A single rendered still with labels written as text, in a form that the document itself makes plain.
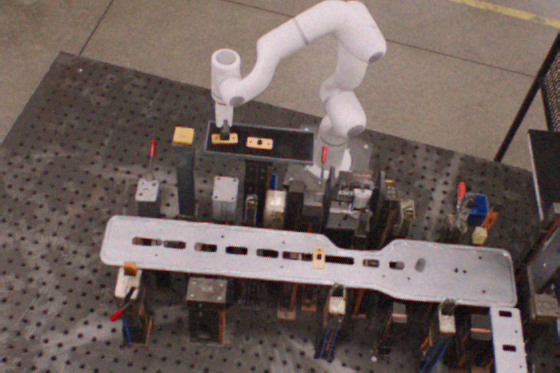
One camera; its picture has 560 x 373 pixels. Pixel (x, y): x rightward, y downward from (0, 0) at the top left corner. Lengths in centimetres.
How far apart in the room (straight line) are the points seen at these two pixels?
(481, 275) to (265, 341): 78
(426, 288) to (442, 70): 233
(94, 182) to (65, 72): 61
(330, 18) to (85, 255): 127
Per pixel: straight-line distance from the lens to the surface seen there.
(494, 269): 258
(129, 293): 233
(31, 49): 455
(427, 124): 425
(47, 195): 300
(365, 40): 228
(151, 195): 250
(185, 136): 251
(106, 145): 310
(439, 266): 252
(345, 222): 258
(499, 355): 244
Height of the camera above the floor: 310
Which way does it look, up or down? 55 degrees down
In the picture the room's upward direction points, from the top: 11 degrees clockwise
